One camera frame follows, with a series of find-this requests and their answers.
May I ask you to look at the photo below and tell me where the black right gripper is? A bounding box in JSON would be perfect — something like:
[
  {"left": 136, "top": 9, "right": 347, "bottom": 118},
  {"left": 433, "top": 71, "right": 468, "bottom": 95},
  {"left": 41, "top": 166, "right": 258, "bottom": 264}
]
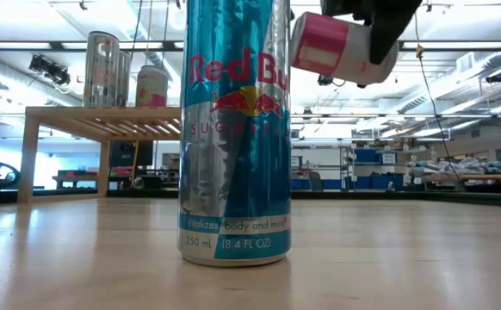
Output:
[{"left": 320, "top": 0, "right": 424, "bottom": 90}]

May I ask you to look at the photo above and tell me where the black overhead light beam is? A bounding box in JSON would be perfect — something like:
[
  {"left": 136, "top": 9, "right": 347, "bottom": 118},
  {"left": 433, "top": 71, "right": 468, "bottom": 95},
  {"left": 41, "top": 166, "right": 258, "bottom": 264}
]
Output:
[{"left": 0, "top": 40, "right": 501, "bottom": 53}]

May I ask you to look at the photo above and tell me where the blue silver Red Bull can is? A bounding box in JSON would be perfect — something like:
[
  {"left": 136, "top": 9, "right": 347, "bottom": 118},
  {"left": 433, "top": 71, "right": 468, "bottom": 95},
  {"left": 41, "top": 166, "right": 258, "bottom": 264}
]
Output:
[{"left": 176, "top": 0, "right": 293, "bottom": 268}]

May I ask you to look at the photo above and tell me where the black ceiling spotlight cluster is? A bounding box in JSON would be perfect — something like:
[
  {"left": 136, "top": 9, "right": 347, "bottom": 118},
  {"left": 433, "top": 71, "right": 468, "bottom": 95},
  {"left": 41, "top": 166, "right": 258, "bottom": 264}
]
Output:
[{"left": 28, "top": 54, "right": 71, "bottom": 86}]

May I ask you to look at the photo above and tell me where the blue bin storage rack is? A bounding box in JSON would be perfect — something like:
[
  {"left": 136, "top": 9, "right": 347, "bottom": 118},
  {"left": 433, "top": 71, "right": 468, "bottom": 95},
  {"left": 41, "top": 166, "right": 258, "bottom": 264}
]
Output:
[{"left": 291, "top": 144, "right": 396, "bottom": 191}]

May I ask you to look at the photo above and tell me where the yellow hanging cable with knot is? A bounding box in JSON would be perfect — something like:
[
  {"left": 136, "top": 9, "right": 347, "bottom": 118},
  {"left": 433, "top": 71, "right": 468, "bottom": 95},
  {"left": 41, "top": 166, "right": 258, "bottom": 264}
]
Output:
[{"left": 411, "top": 10, "right": 456, "bottom": 176}]

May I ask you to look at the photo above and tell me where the black monitor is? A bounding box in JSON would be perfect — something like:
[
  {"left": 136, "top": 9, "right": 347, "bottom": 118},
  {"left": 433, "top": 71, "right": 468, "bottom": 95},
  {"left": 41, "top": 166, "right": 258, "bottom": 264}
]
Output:
[{"left": 108, "top": 140, "right": 155, "bottom": 170}]

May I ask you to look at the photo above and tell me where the wooden slatted shelf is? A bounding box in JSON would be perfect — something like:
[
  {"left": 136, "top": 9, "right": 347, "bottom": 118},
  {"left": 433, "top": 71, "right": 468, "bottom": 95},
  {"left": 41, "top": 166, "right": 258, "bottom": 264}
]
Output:
[{"left": 16, "top": 106, "right": 183, "bottom": 204}]

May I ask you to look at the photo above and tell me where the pink white Spindrift can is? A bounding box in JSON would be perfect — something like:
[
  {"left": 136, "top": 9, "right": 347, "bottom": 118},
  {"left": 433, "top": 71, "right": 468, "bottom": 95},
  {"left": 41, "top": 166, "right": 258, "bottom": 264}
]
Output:
[
  {"left": 288, "top": 11, "right": 400, "bottom": 87},
  {"left": 134, "top": 65, "right": 170, "bottom": 108}
]

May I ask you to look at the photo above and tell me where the black hanging camera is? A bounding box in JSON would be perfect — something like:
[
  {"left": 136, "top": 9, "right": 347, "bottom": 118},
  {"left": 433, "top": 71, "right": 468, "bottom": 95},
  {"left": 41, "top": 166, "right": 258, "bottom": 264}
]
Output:
[{"left": 317, "top": 75, "right": 347, "bottom": 88}]

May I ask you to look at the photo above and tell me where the dark bench red top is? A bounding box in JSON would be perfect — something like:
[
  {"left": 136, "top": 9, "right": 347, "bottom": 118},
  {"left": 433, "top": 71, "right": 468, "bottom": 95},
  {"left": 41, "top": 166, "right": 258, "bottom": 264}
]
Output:
[{"left": 52, "top": 170, "right": 102, "bottom": 190}]

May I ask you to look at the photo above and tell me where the black hanging cable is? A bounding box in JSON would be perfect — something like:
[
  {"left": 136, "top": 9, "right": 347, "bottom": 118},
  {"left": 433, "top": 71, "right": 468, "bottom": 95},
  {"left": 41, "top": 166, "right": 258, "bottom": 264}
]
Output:
[{"left": 127, "top": 0, "right": 145, "bottom": 55}]

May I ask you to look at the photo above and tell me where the white slim can black lid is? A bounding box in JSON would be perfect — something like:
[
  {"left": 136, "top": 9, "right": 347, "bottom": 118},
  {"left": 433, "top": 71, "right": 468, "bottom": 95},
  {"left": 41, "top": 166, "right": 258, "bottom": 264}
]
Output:
[{"left": 83, "top": 30, "right": 121, "bottom": 108}]

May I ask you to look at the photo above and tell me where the grey office chair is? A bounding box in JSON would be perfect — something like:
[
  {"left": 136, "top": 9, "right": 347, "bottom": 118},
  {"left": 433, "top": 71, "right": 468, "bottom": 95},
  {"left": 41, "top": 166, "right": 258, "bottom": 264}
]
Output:
[{"left": 308, "top": 170, "right": 324, "bottom": 193}]

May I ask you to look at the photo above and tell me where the cluttered workbench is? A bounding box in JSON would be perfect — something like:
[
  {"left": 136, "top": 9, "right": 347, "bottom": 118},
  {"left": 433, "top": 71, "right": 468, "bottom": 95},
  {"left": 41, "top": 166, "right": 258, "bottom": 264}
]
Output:
[{"left": 405, "top": 157, "right": 501, "bottom": 194}]

